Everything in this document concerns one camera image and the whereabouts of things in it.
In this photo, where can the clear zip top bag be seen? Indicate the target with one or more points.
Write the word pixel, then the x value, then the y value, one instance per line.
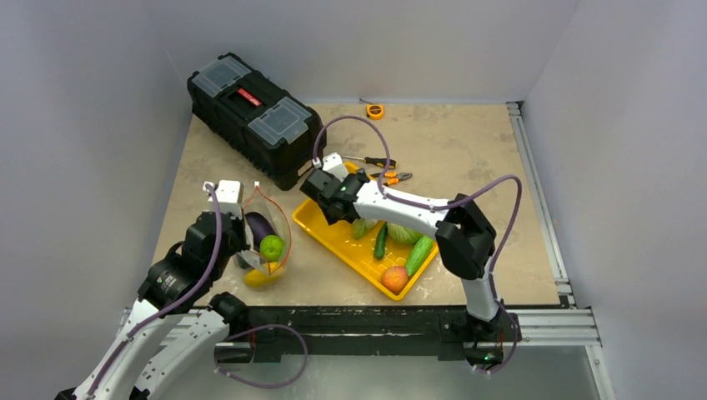
pixel 259 201

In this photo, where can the yellow-handled screwdriver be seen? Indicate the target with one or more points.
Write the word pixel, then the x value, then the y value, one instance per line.
pixel 381 162

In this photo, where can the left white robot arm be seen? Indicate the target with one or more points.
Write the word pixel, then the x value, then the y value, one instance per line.
pixel 164 334

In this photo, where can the green cucumber toy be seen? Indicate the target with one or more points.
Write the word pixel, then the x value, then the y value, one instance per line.
pixel 418 254

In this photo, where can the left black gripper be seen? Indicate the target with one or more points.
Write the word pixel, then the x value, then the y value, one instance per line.
pixel 242 243

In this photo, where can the yellow corn toy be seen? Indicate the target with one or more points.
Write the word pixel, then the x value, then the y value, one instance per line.
pixel 265 274

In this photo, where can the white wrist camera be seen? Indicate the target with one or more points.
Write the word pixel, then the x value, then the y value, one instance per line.
pixel 228 194
pixel 332 164

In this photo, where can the white cauliflower toy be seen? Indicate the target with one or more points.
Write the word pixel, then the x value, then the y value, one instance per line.
pixel 360 227

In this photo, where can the yellow plastic tray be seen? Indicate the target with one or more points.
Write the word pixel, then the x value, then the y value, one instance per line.
pixel 358 254

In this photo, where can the black plastic toolbox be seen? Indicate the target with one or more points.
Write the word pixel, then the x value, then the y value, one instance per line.
pixel 256 117

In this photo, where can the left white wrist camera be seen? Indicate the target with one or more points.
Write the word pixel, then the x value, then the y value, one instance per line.
pixel 228 194

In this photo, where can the green cabbage toy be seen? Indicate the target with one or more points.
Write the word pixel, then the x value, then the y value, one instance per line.
pixel 403 235

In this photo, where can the dark green chili pepper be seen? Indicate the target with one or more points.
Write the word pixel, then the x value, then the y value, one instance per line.
pixel 380 242

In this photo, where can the purple eggplant toy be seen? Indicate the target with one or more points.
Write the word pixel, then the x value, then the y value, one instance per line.
pixel 260 227

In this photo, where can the orange peach toy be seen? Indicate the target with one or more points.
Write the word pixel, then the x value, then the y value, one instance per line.
pixel 395 278

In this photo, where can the orange tape measure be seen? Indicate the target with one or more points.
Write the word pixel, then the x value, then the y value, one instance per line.
pixel 374 111

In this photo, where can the orange-handled pliers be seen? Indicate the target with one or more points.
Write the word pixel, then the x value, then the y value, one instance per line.
pixel 391 178

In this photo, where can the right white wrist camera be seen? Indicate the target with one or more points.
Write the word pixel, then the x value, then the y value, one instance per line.
pixel 332 164

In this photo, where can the green wrinkled guava toy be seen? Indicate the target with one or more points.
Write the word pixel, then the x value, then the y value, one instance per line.
pixel 271 248

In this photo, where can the aluminium frame rail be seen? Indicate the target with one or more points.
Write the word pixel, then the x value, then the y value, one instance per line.
pixel 569 326

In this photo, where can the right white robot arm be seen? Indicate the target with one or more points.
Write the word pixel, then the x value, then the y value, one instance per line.
pixel 465 237

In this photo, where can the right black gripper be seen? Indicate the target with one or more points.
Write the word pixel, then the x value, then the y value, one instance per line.
pixel 315 183

